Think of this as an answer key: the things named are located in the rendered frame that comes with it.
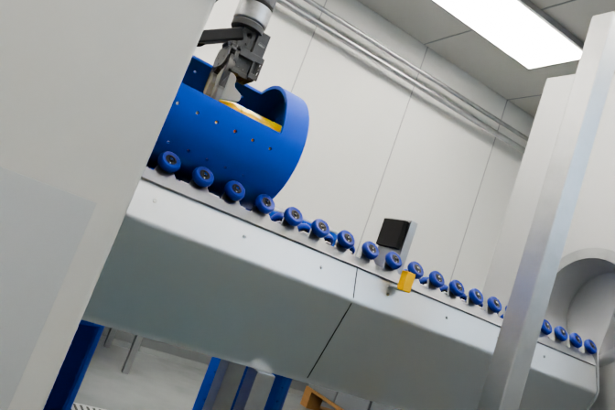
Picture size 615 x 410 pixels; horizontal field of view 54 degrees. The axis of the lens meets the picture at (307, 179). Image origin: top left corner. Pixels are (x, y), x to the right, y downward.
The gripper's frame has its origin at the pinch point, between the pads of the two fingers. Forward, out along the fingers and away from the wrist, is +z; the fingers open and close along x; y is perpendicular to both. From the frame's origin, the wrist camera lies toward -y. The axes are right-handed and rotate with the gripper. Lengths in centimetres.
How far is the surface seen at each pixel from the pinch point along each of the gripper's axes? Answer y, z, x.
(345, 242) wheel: 40.2, 15.6, -5.8
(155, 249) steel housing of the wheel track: -0.7, 31.2, -6.8
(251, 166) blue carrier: 11.7, 8.9, -6.3
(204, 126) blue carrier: -1.0, 5.9, -7.7
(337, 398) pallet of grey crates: 245, 93, 244
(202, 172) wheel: 3.2, 13.8, -4.6
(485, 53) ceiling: 308, -228, 279
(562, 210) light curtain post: 77, -8, -30
